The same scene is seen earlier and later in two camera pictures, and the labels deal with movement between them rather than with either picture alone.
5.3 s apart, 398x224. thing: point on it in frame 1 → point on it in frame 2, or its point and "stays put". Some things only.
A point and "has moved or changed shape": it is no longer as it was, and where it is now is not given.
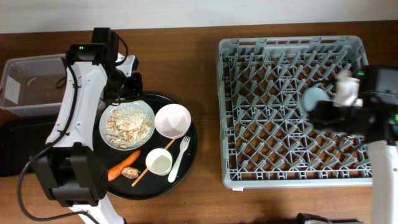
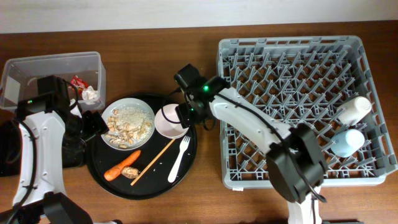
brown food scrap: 130,172 stays put
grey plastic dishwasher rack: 267,140 stays put
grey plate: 127,126 stays put
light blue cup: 310,97 → 347,143
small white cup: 159,161 has moved or changed shape
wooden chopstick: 143,173 stays put
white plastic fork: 184,144 stays put
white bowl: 173,121 stays put
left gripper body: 124,86 → 83,130
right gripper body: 336,118 → 189,112
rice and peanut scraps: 128,125 stays put
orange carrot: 115,171 stays put
